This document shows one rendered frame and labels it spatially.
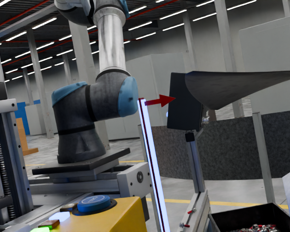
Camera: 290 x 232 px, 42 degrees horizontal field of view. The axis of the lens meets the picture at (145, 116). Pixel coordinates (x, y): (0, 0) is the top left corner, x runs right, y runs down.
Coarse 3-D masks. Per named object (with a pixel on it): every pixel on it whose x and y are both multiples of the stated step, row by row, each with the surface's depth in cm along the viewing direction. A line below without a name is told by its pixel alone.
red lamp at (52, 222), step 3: (57, 219) 42; (45, 222) 42; (48, 222) 42; (51, 222) 41; (54, 222) 41; (57, 222) 42; (39, 225) 41; (42, 225) 41; (45, 225) 41; (48, 225) 41; (51, 225) 41; (54, 225) 41; (57, 225) 42; (51, 228) 41
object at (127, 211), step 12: (120, 204) 46; (132, 204) 45; (72, 216) 44; (84, 216) 43; (96, 216) 42; (108, 216) 42; (120, 216) 41; (132, 216) 44; (144, 216) 48; (60, 228) 41; (72, 228) 40; (84, 228) 39; (96, 228) 38; (108, 228) 38; (120, 228) 40; (132, 228) 43; (144, 228) 47
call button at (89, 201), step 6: (90, 198) 47; (96, 198) 46; (102, 198) 46; (108, 198) 46; (78, 204) 46; (84, 204) 45; (90, 204) 44; (96, 204) 44; (102, 204) 45; (108, 204) 45; (78, 210) 46; (84, 210) 45; (90, 210) 44
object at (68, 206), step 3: (66, 204) 48; (69, 204) 48; (72, 204) 47; (75, 204) 47; (63, 207) 47; (66, 207) 47; (69, 207) 46; (72, 207) 46; (75, 207) 47; (60, 210) 47; (63, 210) 46; (66, 210) 46; (69, 210) 46
